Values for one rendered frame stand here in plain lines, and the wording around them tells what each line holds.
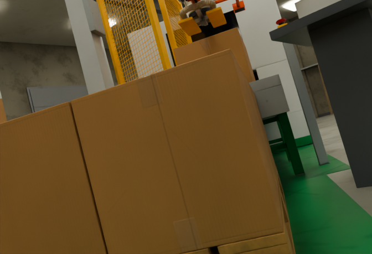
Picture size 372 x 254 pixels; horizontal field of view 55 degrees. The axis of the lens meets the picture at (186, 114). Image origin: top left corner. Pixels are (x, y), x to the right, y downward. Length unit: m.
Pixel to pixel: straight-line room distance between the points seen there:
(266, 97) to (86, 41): 1.69
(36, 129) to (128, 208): 0.30
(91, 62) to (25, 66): 9.23
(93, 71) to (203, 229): 2.39
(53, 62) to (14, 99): 2.01
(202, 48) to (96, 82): 1.17
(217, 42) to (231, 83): 1.39
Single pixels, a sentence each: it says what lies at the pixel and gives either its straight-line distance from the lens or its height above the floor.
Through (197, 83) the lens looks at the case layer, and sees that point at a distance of 0.79.
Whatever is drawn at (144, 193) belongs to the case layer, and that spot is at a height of 0.29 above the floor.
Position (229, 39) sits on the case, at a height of 0.89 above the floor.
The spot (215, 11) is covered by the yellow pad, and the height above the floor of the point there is 1.13.
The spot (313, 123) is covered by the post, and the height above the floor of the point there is 0.29.
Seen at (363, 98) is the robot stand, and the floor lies 0.36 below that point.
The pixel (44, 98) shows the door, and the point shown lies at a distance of 12.11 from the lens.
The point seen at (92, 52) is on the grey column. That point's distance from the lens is 3.09.
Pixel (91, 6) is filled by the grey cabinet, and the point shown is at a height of 1.69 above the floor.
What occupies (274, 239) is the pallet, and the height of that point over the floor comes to 0.13.
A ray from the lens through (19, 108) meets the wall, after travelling 11.69.
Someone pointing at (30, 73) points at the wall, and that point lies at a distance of 12.24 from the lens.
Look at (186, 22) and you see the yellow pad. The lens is 2.41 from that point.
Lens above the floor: 0.37
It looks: 5 degrees up
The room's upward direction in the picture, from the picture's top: 15 degrees counter-clockwise
